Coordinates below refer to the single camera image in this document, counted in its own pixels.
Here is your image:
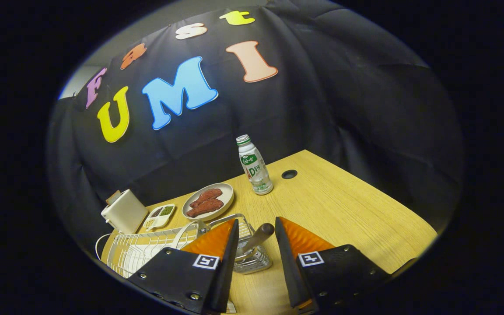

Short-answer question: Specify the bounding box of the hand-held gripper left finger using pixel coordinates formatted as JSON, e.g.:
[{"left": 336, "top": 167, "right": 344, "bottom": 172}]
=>
[{"left": 127, "top": 218, "right": 240, "bottom": 315}]

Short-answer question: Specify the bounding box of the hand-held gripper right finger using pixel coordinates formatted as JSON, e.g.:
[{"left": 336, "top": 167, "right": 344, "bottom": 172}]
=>
[{"left": 275, "top": 216, "right": 392, "bottom": 315}]

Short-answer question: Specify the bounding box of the white wire dish rack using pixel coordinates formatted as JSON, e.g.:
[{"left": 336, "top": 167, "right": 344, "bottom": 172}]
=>
[{"left": 95, "top": 221, "right": 211, "bottom": 279}]

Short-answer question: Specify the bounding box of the metal wire basket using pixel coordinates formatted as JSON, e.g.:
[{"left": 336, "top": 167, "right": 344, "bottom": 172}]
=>
[{"left": 208, "top": 213, "right": 273, "bottom": 274}]

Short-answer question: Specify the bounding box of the wooden handled spoon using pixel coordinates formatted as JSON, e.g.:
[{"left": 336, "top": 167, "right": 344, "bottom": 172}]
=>
[{"left": 239, "top": 223, "right": 275, "bottom": 256}]

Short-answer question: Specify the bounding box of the white divided dish with beans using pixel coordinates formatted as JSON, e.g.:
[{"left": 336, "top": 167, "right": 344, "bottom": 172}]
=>
[{"left": 143, "top": 204, "right": 176, "bottom": 231}]

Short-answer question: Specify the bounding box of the beige plate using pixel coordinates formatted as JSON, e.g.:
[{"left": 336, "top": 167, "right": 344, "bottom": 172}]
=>
[{"left": 182, "top": 183, "right": 235, "bottom": 222}]

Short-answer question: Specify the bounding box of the white drip tray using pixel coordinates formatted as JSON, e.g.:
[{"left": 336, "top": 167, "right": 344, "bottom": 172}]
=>
[{"left": 119, "top": 243, "right": 172, "bottom": 275}]

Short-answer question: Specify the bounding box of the red meat piece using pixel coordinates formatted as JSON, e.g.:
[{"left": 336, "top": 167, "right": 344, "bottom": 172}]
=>
[
  {"left": 189, "top": 189, "right": 223, "bottom": 208},
  {"left": 186, "top": 199, "right": 224, "bottom": 218}
]

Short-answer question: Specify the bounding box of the white toaster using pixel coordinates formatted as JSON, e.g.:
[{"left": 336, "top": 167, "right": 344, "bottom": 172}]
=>
[{"left": 101, "top": 189, "right": 149, "bottom": 235}]

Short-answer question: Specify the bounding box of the white drink bottle green cap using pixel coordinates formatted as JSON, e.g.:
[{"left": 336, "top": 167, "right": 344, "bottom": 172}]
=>
[{"left": 236, "top": 134, "right": 274, "bottom": 196}]

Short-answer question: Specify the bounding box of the black backdrop cloth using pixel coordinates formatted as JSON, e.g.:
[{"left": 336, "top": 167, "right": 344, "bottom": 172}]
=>
[{"left": 45, "top": 0, "right": 465, "bottom": 259}]

